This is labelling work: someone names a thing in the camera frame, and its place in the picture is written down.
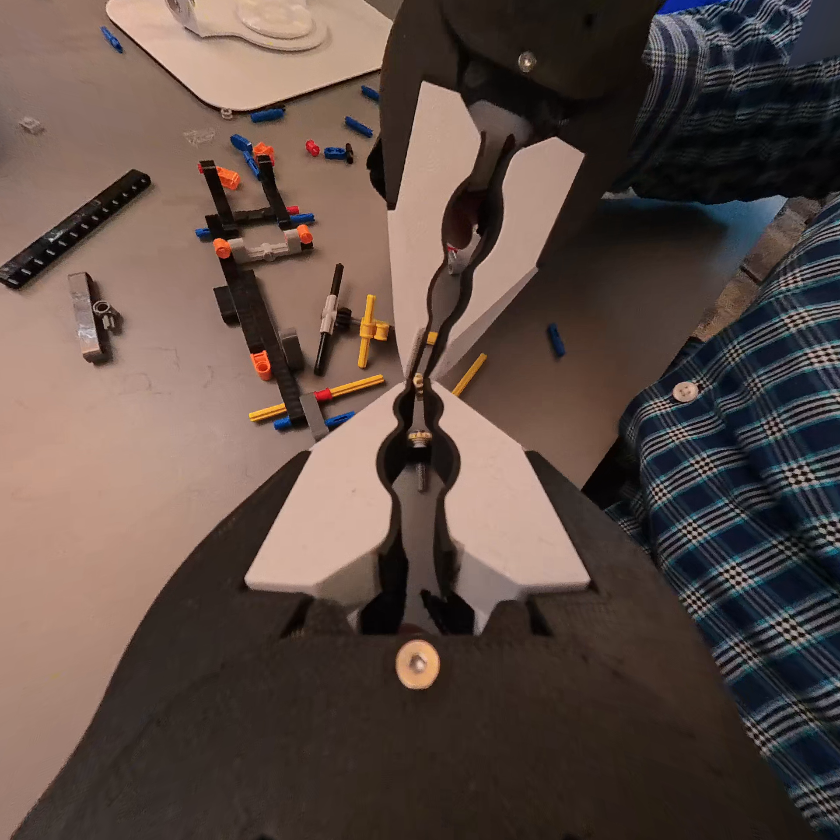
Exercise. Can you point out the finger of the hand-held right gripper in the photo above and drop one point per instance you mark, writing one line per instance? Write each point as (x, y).
(531, 210)
(420, 197)

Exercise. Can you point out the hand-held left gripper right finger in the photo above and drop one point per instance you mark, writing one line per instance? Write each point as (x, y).
(512, 518)

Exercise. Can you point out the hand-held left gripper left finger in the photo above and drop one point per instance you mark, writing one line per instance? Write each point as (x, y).
(315, 518)

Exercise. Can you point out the black lego frame with gear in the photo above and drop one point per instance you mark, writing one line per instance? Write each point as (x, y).
(418, 438)

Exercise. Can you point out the yellow lego axle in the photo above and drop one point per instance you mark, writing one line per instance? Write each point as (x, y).
(469, 374)

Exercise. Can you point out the person's right forearm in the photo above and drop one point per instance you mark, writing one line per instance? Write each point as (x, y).
(722, 118)

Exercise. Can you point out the blue and black lego pin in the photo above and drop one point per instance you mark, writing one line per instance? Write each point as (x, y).
(336, 153)

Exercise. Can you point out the black axle lego gear assembly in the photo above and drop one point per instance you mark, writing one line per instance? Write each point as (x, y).
(326, 341)

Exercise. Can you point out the orange angled lego connector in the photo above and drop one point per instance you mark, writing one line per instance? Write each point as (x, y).
(228, 177)

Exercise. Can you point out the black lego chassis assembly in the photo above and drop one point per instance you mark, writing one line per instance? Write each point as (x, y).
(253, 308)

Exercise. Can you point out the clear lego piece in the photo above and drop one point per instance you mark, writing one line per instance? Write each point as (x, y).
(199, 136)

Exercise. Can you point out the small grey lego connector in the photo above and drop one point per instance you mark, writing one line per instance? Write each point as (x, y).
(108, 316)

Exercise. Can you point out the grey lego beam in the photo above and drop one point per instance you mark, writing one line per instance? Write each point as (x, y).
(88, 328)

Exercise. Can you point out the long black lego beam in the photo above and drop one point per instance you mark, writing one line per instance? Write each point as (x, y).
(72, 229)

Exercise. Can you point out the clear lego plate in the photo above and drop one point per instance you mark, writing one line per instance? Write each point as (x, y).
(31, 124)

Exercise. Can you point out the white table mat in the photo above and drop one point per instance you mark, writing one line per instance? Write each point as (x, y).
(275, 75)

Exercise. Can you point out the person's plaid shirt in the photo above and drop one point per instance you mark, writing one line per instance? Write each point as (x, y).
(722, 525)

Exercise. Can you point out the white plastic stand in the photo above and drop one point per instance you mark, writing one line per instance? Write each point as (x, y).
(262, 29)

